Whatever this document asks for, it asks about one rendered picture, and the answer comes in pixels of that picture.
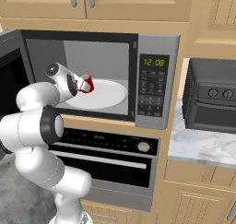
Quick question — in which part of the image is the black toaster oven knob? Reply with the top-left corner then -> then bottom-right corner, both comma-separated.
221,88 -> 235,100
207,87 -> 219,100

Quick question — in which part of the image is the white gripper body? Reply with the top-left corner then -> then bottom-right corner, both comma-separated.
77,76 -> 87,92

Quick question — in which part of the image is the silver drawer handle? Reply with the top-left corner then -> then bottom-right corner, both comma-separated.
89,211 -> 118,222

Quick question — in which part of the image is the grey microwave oven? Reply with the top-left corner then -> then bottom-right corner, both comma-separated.
19,29 -> 181,131

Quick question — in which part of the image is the white microwave turntable plate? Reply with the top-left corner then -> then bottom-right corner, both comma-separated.
63,78 -> 129,111

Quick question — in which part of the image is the black toaster oven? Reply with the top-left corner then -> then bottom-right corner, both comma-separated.
182,57 -> 236,136

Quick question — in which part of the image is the silver oven knob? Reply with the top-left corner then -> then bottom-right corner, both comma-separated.
136,140 -> 152,154

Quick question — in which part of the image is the built-in black oven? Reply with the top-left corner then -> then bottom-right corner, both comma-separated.
47,126 -> 161,213

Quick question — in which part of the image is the light wood tall cupboard door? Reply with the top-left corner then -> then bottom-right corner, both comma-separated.
185,0 -> 236,62

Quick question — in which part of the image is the black oven door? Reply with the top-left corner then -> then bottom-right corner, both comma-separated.
48,147 -> 159,212

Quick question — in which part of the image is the grey microwave door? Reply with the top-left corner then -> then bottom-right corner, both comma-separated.
0,29 -> 36,162

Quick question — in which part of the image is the silver oven door handle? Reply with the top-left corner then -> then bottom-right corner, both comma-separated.
50,149 -> 148,171

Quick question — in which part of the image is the light wood drawer front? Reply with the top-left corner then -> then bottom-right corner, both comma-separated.
163,159 -> 236,193
80,199 -> 160,224

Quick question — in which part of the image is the red cup of tea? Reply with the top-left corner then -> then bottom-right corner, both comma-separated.
77,74 -> 95,94

